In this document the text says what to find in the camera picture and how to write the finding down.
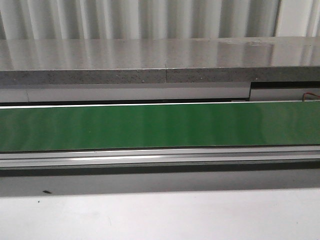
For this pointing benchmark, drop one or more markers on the green conveyor belt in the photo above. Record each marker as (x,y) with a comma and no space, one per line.
(94,127)

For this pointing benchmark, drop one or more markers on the grey stone countertop slab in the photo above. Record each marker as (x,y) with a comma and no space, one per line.
(163,61)

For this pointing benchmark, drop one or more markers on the white pleated curtain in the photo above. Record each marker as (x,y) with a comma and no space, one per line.
(158,19)

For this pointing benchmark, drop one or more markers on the silver conveyor rear rail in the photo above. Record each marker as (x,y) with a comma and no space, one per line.
(221,91)

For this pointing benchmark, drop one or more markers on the silver conveyor rail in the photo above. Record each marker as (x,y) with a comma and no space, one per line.
(221,91)
(75,158)

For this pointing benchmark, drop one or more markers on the silver conveyor front rail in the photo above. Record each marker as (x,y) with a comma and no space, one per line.
(75,158)

